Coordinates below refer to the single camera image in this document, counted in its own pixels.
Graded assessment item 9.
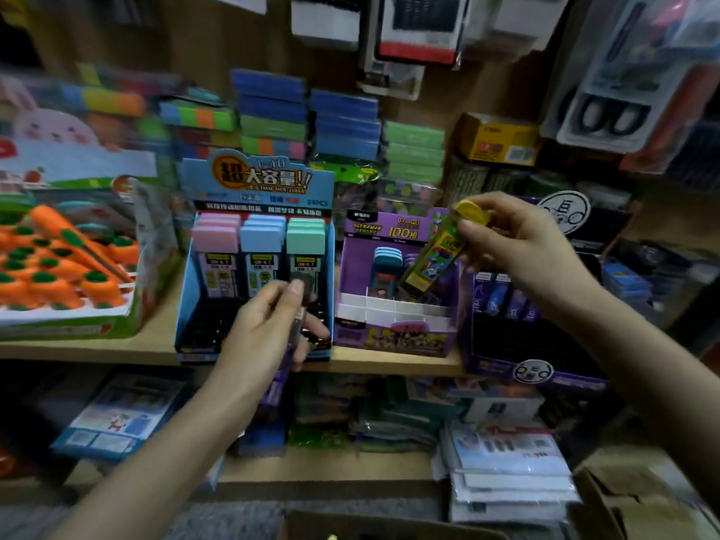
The person's left hand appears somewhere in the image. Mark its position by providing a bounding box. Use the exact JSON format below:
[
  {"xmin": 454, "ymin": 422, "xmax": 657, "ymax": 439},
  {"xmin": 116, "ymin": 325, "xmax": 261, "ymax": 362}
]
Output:
[{"xmin": 214, "ymin": 278, "xmax": 331, "ymax": 395}]

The person's right hand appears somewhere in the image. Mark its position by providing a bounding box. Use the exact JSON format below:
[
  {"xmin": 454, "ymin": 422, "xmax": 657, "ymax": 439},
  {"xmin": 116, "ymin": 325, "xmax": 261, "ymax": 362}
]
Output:
[{"xmin": 455, "ymin": 190, "xmax": 598, "ymax": 322}]

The black and white display box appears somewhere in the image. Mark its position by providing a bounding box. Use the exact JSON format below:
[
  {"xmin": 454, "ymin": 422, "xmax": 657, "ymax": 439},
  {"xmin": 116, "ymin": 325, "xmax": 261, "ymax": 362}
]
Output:
[{"xmin": 463, "ymin": 190, "xmax": 632, "ymax": 392}]

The purple display box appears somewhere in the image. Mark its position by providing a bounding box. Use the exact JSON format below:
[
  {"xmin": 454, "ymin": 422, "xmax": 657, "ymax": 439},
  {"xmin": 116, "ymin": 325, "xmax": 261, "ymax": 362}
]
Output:
[{"xmin": 334, "ymin": 208, "xmax": 465, "ymax": 358}]

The wooden shelf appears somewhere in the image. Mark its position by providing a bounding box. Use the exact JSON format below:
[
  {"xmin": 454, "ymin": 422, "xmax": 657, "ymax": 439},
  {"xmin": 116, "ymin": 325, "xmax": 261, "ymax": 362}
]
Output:
[{"xmin": 0, "ymin": 0, "xmax": 720, "ymax": 502}]

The blue display box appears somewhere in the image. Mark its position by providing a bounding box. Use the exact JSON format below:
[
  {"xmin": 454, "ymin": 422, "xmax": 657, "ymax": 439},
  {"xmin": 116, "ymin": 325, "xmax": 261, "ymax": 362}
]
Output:
[{"xmin": 174, "ymin": 151, "xmax": 337, "ymax": 365}]

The brown cardboard box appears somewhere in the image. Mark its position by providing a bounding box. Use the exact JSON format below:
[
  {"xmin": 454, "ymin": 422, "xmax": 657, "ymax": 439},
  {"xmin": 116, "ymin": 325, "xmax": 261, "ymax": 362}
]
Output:
[{"xmin": 281, "ymin": 509, "xmax": 508, "ymax": 540}]

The person's right forearm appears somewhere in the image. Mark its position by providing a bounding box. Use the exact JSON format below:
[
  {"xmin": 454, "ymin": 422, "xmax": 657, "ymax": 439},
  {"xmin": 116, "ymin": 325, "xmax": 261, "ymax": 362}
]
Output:
[{"xmin": 556, "ymin": 269, "xmax": 720, "ymax": 513}]

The person's left forearm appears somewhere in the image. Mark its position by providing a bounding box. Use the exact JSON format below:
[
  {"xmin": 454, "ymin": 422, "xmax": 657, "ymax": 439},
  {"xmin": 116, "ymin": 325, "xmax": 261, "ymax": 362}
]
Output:
[{"xmin": 50, "ymin": 370, "xmax": 277, "ymax": 540}]

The orange carrot pen display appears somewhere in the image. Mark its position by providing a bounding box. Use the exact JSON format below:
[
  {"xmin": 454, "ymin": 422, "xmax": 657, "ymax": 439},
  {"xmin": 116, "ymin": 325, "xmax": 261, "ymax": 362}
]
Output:
[{"xmin": 0, "ymin": 73, "xmax": 182, "ymax": 341}]

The yellow carton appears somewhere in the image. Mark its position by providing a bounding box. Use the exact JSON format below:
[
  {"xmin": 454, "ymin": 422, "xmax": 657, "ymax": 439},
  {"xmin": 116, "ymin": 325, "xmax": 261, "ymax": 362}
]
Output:
[{"xmin": 455, "ymin": 112, "xmax": 542, "ymax": 167}]

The heap of green teal packs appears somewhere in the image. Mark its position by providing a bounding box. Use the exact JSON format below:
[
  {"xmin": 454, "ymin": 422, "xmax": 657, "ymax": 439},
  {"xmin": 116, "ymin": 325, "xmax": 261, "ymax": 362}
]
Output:
[{"xmin": 292, "ymin": 376, "xmax": 452, "ymax": 451}]

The stack of green packets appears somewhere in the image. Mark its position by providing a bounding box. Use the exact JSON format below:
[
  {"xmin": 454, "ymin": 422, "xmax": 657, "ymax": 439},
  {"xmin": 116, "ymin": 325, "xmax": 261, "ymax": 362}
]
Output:
[{"xmin": 382, "ymin": 120, "xmax": 448, "ymax": 187}]

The hanging white blister package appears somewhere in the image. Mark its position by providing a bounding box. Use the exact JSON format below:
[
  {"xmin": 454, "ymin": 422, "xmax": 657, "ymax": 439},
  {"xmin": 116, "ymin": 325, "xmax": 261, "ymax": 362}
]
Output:
[{"xmin": 556, "ymin": 0, "xmax": 720, "ymax": 155}]

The stack of white packets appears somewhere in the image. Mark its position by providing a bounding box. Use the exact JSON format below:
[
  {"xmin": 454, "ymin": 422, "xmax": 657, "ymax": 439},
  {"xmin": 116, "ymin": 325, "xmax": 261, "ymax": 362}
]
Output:
[{"xmin": 433, "ymin": 421, "xmax": 581, "ymax": 524}]

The stack of blue packets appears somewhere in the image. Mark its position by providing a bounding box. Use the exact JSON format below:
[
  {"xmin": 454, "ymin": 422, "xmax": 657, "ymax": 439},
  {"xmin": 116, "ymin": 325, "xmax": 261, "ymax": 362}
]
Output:
[{"xmin": 230, "ymin": 67, "xmax": 384, "ymax": 164}]

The black red hanging package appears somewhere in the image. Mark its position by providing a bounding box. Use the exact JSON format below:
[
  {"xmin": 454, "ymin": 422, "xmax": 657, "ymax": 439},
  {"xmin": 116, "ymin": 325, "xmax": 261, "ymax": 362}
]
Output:
[{"xmin": 376, "ymin": 0, "xmax": 472, "ymax": 68}]

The stack of multicoloured packets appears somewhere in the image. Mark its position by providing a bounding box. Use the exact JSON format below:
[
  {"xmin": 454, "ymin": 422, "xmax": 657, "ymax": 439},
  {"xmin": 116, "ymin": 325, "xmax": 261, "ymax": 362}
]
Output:
[{"xmin": 73, "ymin": 61, "xmax": 238, "ymax": 147}]

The small open brown carton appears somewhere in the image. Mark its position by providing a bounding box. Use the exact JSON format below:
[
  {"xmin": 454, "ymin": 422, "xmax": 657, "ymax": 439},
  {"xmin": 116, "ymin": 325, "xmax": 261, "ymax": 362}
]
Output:
[{"xmin": 574, "ymin": 466, "xmax": 720, "ymax": 540}]

